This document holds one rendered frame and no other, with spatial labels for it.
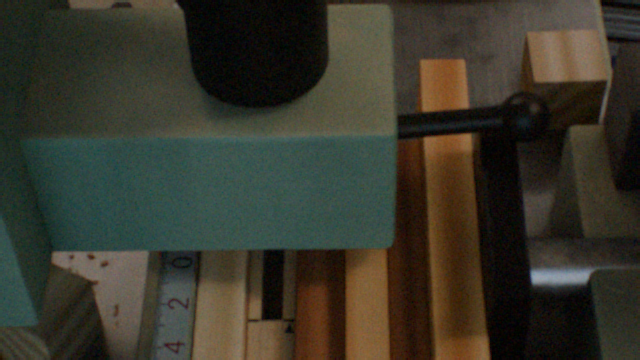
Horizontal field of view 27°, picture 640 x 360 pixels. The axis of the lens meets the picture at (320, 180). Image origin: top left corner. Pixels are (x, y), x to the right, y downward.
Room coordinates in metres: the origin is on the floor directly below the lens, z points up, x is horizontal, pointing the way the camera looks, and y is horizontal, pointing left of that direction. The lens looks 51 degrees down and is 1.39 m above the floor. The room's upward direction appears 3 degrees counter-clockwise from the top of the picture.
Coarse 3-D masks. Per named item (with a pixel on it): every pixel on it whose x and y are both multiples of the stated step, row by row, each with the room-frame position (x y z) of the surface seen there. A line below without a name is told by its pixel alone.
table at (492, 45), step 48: (336, 0) 0.53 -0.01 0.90; (384, 0) 0.52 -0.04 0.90; (432, 0) 0.52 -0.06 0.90; (480, 0) 0.52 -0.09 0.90; (528, 0) 0.52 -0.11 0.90; (576, 0) 0.52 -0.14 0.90; (432, 48) 0.49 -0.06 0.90; (480, 48) 0.49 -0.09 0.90; (480, 96) 0.45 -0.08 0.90; (528, 144) 0.42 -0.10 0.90; (528, 192) 0.39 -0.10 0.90; (528, 336) 0.31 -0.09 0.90
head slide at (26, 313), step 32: (0, 0) 0.34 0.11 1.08; (32, 0) 0.37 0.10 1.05; (64, 0) 0.41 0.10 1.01; (0, 32) 0.33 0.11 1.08; (32, 32) 0.36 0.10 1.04; (0, 64) 0.32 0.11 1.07; (32, 64) 0.35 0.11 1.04; (0, 96) 0.31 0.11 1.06; (0, 128) 0.30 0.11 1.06; (0, 160) 0.29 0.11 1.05; (0, 192) 0.29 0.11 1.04; (32, 192) 0.31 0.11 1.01; (0, 224) 0.28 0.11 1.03; (32, 224) 0.30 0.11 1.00; (0, 256) 0.28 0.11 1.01; (32, 256) 0.29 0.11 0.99; (0, 288) 0.28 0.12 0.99; (32, 288) 0.29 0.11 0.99; (0, 320) 0.28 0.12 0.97; (32, 320) 0.28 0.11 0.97
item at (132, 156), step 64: (64, 64) 0.35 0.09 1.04; (128, 64) 0.35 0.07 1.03; (384, 64) 0.35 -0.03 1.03; (64, 128) 0.32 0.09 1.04; (128, 128) 0.32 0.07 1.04; (192, 128) 0.32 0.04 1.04; (256, 128) 0.32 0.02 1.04; (320, 128) 0.32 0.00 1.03; (384, 128) 0.31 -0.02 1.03; (64, 192) 0.32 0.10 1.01; (128, 192) 0.31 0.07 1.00; (192, 192) 0.31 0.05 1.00; (256, 192) 0.31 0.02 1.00; (320, 192) 0.31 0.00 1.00; (384, 192) 0.31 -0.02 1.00
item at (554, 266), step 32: (480, 160) 0.33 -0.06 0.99; (512, 160) 0.33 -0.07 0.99; (480, 192) 0.32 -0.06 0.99; (512, 192) 0.31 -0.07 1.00; (480, 224) 0.31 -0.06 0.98; (512, 224) 0.30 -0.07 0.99; (512, 256) 0.28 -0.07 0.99; (544, 256) 0.31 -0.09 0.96; (576, 256) 0.31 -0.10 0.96; (608, 256) 0.31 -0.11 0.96; (512, 288) 0.27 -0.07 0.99; (544, 288) 0.30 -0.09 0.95; (576, 288) 0.30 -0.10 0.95; (512, 320) 0.27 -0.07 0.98; (512, 352) 0.27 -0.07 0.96
